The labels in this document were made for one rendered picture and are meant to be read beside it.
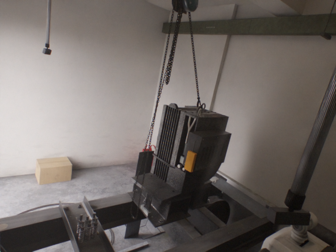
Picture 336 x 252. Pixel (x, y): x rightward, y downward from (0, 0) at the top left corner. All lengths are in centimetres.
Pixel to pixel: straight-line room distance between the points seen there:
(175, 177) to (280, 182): 124
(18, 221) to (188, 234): 129
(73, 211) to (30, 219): 29
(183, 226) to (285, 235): 116
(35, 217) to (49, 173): 171
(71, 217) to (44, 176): 179
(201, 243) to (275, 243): 104
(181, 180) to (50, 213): 108
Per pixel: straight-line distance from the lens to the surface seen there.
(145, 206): 221
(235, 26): 315
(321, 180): 266
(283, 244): 112
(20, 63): 372
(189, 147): 188
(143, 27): 421
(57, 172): 385
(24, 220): 217
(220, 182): 311
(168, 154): 217
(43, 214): 219
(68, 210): 221
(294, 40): 286
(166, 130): 216
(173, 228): 227
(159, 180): 226
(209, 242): 211
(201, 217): 245
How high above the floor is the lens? 195
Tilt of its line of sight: 14 degrees down
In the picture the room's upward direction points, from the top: 12 degrees clockwise
